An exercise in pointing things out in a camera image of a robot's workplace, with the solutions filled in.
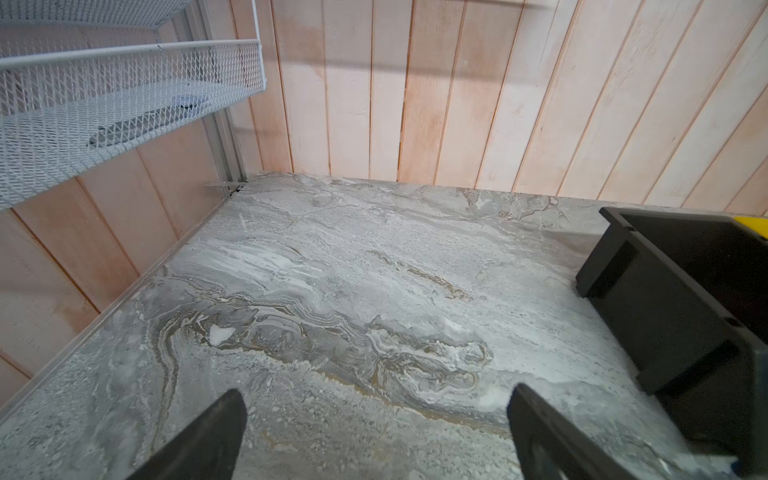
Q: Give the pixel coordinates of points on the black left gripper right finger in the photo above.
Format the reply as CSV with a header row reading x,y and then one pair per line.
x,y
549,446

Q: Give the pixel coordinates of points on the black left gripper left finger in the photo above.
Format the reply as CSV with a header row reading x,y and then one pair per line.
x,y
208,448

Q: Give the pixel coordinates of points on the black plastic bin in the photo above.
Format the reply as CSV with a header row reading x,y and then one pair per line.
x,y
686,297

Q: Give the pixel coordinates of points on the yellow plastic bin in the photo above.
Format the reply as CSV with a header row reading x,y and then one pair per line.
x,y
757,224

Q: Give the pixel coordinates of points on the white wire mesh shelf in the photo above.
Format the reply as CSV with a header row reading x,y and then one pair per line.
x,y
78,88

